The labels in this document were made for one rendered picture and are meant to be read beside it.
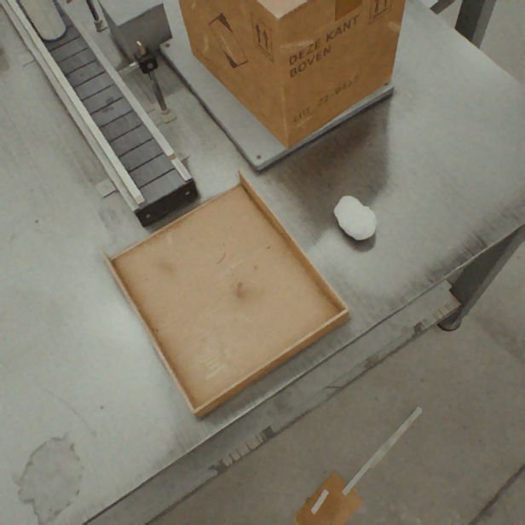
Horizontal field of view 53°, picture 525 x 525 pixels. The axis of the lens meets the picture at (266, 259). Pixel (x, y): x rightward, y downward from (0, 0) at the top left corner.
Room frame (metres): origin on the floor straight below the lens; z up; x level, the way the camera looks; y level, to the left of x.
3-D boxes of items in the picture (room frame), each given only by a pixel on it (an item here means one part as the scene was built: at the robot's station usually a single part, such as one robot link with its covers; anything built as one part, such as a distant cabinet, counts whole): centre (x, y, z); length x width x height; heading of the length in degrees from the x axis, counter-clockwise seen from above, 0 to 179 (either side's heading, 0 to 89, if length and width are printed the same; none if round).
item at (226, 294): (0.33, 0.08, 0.85); 0.30 x 0.26 x 0.04; 23
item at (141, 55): (0.70, 0.15, 0.91); 0.07 x 0.03 x 0.16; 113
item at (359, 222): (0.40, -0.15, 0.85); 0.08 x 0.07 x 0.04; 165
